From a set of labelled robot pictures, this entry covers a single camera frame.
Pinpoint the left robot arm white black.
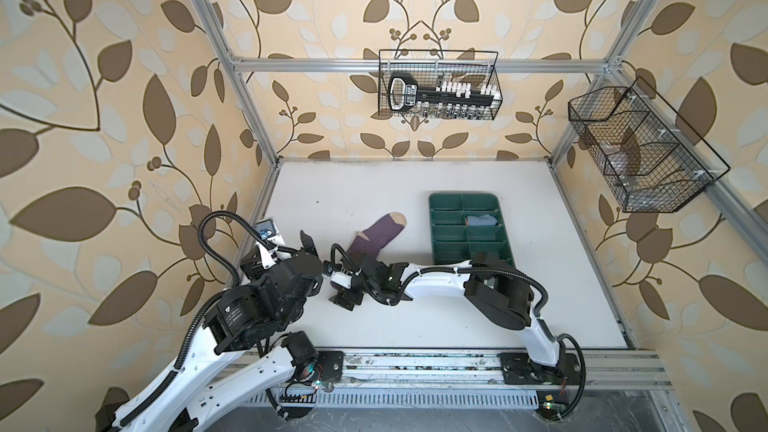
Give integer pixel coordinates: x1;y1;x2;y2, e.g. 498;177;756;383
96;210;324;431

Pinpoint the black tool in basket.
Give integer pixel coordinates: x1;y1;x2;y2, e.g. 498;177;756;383
384;72;502;112

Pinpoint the blue grey sock green toe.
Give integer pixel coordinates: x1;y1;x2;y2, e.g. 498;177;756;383
466;214;499;227

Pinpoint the purple sock beige toe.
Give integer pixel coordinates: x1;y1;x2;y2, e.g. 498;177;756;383
347;212;407;259

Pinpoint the black wire basket wall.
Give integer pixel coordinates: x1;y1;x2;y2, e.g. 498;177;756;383
377;48;503;121
568;77;731;213

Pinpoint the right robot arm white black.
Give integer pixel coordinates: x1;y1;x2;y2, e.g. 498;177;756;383
323;244;586;388

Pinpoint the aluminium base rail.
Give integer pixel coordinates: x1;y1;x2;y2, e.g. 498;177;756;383
173;346;673;412

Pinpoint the green divided plastic tray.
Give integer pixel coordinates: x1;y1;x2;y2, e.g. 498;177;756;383
428;192;515;266

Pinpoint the black wire basket right wall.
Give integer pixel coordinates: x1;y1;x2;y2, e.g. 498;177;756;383
568;77;731;213

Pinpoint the black wire basket back wall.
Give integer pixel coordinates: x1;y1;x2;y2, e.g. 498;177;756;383
377;48;503;121

